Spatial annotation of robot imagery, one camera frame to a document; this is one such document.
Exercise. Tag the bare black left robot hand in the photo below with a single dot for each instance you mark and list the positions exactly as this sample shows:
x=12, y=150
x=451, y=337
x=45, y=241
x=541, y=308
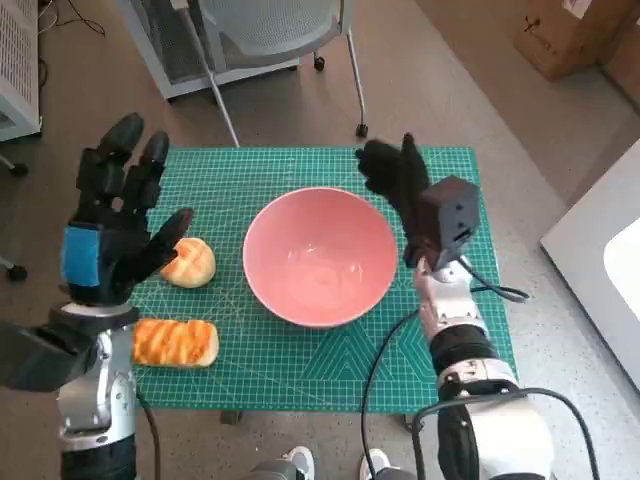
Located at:
x=115, y=250

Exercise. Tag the white perforated metal unit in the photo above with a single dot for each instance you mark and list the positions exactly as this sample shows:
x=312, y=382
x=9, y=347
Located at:
x=17, y=60

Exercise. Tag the large brown cardboard box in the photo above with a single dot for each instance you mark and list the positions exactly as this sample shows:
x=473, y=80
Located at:
x=565, y=35

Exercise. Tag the table caster wheel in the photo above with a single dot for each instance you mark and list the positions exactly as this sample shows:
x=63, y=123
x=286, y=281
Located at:
x=413, y=423

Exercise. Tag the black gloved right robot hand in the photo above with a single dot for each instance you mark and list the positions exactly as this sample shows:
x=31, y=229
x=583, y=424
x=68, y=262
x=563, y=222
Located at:
x=395, y=175

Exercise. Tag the grey mesh chair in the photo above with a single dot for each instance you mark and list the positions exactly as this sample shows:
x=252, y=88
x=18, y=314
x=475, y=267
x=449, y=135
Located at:
x=270, y=25

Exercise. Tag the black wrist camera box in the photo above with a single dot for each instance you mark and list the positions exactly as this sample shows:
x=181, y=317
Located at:
x=40, y=360
x=452, y=215

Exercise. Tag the white left foot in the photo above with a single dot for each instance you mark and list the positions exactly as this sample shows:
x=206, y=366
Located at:
x=302, y=462

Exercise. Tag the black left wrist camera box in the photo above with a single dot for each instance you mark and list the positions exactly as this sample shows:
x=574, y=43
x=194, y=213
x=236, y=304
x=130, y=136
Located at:
x=40, y=360

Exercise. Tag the white appliance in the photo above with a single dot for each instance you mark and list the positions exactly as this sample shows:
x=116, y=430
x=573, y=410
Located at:
x=600, y=280

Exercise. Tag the long braided toy bread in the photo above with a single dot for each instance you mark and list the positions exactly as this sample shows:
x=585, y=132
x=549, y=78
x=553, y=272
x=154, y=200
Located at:
x=175, y=345

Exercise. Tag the round toy bread bun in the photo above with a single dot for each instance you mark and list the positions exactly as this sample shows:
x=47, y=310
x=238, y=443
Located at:
x=192, y=265

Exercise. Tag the white foot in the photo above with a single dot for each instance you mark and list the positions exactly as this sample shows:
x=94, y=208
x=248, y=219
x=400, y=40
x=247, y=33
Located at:
x=372, y=465
x=302, y=462

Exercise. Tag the pink bowl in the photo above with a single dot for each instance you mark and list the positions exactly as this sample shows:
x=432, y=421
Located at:
x=320, y=260

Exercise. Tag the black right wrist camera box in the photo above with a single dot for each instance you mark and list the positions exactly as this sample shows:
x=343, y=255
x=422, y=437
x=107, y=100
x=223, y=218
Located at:
x=452, y=215

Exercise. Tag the white right foot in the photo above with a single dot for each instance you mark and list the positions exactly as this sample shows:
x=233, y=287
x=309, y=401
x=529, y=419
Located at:
x=372, y=465

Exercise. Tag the green cutting mat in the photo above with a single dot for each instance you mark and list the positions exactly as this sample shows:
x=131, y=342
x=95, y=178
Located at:
x=300, y=370

